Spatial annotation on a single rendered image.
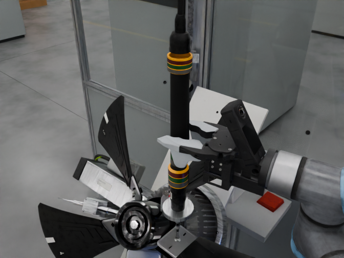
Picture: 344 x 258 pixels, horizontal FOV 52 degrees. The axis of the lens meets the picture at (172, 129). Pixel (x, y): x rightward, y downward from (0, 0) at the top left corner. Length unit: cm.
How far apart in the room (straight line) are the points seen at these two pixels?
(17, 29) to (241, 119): 612
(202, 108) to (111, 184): 38
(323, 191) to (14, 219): 243
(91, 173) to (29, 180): 191
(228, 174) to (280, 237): 113
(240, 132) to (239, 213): 86
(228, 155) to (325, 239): 20
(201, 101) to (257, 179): 57
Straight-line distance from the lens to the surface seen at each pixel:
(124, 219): 89
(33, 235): 264
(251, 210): 145
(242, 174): 65
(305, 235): 66
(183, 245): 88
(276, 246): 179
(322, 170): 61
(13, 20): 652
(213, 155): 61
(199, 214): 99
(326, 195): 60
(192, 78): 125
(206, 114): 114
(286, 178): 60
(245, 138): 60
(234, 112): 59
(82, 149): 332
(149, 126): 187
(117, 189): 112
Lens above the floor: 187
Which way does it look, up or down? 32 degrees down
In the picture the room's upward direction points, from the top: straight up
